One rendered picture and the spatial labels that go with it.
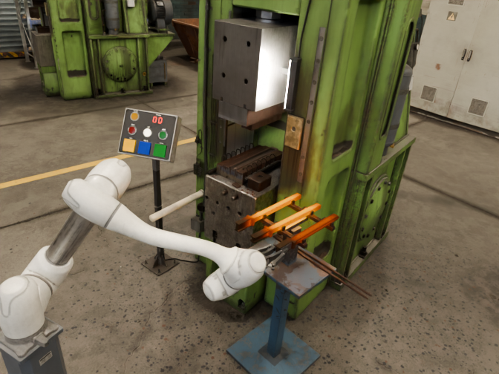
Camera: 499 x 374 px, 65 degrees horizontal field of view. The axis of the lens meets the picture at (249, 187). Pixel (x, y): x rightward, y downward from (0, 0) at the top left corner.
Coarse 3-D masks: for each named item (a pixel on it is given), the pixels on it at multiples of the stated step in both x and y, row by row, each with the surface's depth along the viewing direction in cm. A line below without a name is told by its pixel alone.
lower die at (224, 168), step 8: (248, 152) 250; (256, 152) 249; (272, 152) 249; (280, 152) 251; (224, 160) 238; (232, 160) 236; (240, 160) 237; (256, 160) 238; (264, 160) 239; (272, 160) 243; (224, 168) 230; (240, 168) 227; (248, 168) 228; (272, 168) 247; (224, 176) 232; (232, 176) 228; (240, 176) 224; (240, 184) 227
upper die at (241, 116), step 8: (224, 104) 213; (280, 104) 227; (224, 112) 215; (232, 112) 211; (240, 112) 208; (248, 112) 205; (256, 112) 211; (264, 112) 218; (272, 112) 224; (280, 112) 231; (232, 120) 213; (240, 120) 210; (248, 120) 208; (256, 120) 214
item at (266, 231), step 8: (312, 208) 195; (320, 208) 199; (296, 216) 187; (304, 216) 191; (280, 224) 180; (288, 224) 184; (256, 232) 173; (264, 232) 173; (272, 232) 175; (256, 240) 172
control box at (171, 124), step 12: (132, 120) 240; (144, 120) 239; (168, 120) 237; (180, 120) 242; (156, 132) 238; (168, 132) 236; (120, 144) 241; (168, 144) 236; (144, 156) 238; (168, 156) 236
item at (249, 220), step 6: (288, 198) 201; (294, 198) 202; (300, 198) 206; (276, 204) 196; (282, 204) 196; (288, 204) 200; (264, 210) 190; (270, 210) 190; (276, 210) 194; (246, 216) 184; (252, 216) 185; (258, 216) 185; (240, 222) 178; (246, 222) 181; (252, 222) 182; (240, 228) 179; (246, 228) 181
